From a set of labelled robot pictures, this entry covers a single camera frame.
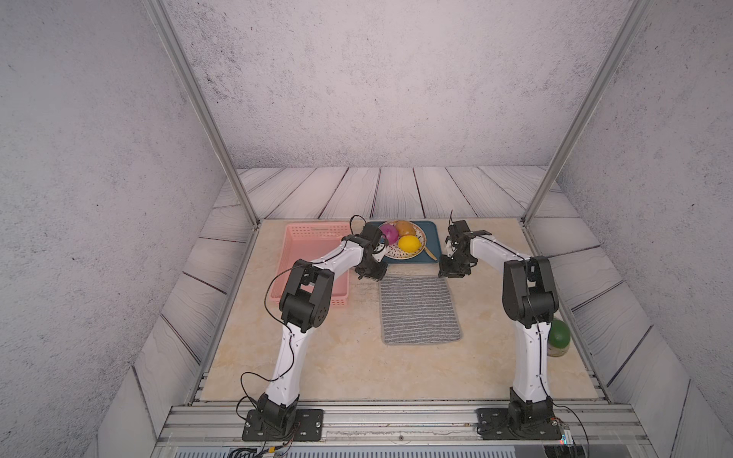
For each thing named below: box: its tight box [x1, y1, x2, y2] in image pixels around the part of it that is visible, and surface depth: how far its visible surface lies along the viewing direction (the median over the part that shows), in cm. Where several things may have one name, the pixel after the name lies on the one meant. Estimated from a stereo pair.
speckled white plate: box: [379, 219, 427, 261], surface depth 113 cm
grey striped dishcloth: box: [379, 274, 462, 345], surface depth 95 cm
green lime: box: [548, 318, 571, 350], surface depth 86 cm
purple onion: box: [378, 223, 399, 246], surface depth 110 cm
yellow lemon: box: [397, 234, 422, 253], surface depth 111 cm
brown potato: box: [395, 219, 417, 237], surface depth 115 cm
